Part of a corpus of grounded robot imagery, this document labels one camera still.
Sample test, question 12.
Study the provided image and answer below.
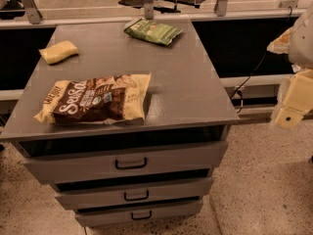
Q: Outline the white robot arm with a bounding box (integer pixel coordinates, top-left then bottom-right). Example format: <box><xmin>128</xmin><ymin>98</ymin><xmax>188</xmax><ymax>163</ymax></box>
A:
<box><xmin>267</xmin><ymin>4</ymin><xmax>313</xmax><ymax>129</ymax></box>

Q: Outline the green chip bag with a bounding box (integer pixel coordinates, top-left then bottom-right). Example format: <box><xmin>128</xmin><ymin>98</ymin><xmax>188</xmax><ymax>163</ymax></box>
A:
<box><xmin>124</xmin><ymin>19</ymin><xmax>183</xmax><ymax>46</ymax></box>

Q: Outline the brown and cream chip bag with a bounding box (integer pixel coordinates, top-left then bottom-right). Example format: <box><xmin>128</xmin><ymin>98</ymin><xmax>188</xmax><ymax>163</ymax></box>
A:
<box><xmin>34</xmin><ymin>74</ymin><xmax>151</xmax><ymax>123</ymax></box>

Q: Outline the grey drawer cabinet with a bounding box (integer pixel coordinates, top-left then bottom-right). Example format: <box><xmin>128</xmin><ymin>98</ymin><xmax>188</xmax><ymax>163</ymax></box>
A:
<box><xmin>1</xmin><ymin>22</ymin><xmax>237</xmax><ymax>227</ymax></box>

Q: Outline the middle grey drawer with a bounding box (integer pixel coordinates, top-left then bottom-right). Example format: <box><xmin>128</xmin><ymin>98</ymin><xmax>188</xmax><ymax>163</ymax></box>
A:
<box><xmin>56</xmin><ymin>177</ymin><xmax>212</xmax><ymax>211</ymax></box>

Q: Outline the grey drawer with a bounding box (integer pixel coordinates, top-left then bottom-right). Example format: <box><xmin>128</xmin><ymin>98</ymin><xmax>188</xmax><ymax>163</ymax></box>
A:
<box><xmin>24</xmin><ymin>141</ymin><xmax>228</xmax><ymax>184</ymax></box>
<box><xmin>75</xmin><ymin>199</ymin><xmax>202</xmax><ymax>227</ymax></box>
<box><xmin>56</xmin><ymin>177</ymin><xmax>212</xmax><ymax>211</ymax></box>

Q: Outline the bottom grey drawer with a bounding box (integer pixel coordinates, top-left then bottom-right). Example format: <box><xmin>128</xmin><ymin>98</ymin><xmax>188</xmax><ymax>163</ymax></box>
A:
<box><xmin>75</xmin><ymin>199</ymin><xmax>202</xmax><ymax>227</ymax></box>

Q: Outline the top grey drawer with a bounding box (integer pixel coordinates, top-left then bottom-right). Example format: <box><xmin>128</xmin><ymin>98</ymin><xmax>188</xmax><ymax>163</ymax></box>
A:
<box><xmin>24</xmin><ymin>141</ymin><xmax>228</xmax><ymax>184</ymax></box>

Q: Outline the yellow sponge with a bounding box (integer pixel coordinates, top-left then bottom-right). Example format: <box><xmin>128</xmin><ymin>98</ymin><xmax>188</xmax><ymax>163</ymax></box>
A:
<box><xmin>39</xmin><ymin>40</ymin><xmax>78</xmax><ymax>65</ymax></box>

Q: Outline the black cable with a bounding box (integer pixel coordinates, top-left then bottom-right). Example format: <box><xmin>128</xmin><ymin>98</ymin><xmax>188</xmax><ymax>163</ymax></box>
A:
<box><xmin>229</xmin><ymin>6</ymin><xmax>293</xmax><ymax>114</ymax></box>

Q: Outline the metal window railing frame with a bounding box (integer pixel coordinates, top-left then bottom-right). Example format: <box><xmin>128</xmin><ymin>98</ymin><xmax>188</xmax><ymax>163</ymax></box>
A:
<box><xmin>0</xmin><ymin>0</ymin><xmax>313</xmax><ymax>30</ymax></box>

